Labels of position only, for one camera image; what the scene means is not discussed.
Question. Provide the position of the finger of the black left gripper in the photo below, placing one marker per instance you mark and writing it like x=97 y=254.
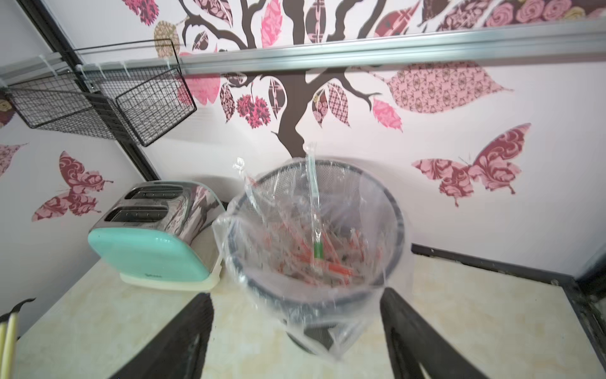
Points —
x=16 y=309

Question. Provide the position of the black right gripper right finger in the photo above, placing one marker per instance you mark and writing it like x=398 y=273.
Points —
x=415 y=348

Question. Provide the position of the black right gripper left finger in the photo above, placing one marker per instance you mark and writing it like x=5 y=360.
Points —
x=179 y=349

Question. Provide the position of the chopsticks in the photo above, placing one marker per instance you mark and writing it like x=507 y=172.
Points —
x=9 y=331

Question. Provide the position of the clear chopstick wrapper green tip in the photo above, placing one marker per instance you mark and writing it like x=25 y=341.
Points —
x=314 y=195

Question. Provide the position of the mint green toaster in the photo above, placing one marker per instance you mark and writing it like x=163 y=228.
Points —
x=159 y=235

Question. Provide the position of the clear plastic bin liner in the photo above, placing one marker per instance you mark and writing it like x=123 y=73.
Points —
x=307 y=246

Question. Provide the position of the black mesh trash bin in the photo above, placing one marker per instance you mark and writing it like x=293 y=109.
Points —
x=317 y=237

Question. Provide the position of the black wire wall basket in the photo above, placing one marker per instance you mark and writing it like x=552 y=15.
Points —
x=136 y=104

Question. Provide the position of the aluminium frame bar back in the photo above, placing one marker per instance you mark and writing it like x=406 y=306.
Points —
x=557 y=39

